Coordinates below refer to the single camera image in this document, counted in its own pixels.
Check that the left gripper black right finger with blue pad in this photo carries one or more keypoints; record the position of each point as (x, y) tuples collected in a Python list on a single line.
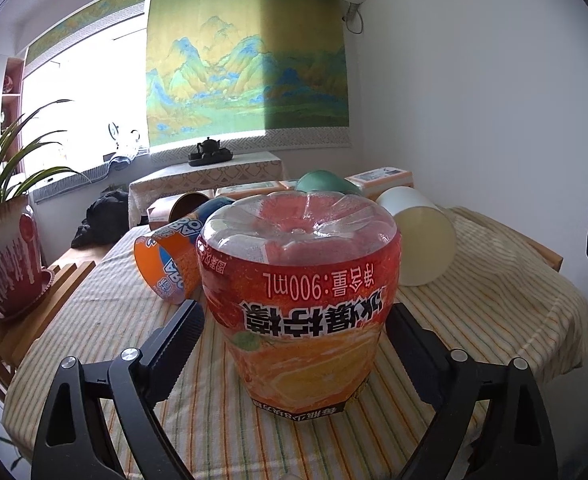
[(516, 440)]

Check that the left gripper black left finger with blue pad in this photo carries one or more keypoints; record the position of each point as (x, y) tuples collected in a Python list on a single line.
[(73, 440)]

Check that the red orange plastic drink cup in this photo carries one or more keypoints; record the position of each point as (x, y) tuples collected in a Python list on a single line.
[(300, 285)]

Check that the white paper cup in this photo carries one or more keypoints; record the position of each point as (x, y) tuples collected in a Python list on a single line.
[(429, 241)]

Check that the brown paper cup rear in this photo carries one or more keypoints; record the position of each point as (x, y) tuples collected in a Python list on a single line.
[(186, 203)]

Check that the wooden slatted bench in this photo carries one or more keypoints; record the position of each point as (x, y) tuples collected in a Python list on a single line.
[(18, 335)]

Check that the potted green plant red pot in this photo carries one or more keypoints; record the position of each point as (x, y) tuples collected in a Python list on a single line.
[(23, 278)]

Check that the black bag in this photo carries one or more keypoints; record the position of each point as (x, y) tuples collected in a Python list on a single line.
[(105, 222)]

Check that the orange white box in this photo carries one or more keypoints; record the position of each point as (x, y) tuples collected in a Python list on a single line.
[(163, 211), (239, 191), (374, 182)]

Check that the green metal thermos bottle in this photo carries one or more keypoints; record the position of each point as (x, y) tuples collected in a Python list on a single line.
[(325, 181)]

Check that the black teapot on tray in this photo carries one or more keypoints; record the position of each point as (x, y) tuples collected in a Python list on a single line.
[(209, 152)]

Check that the low table with lace cloth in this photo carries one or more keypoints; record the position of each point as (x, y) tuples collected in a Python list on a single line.
[(183, 178)]

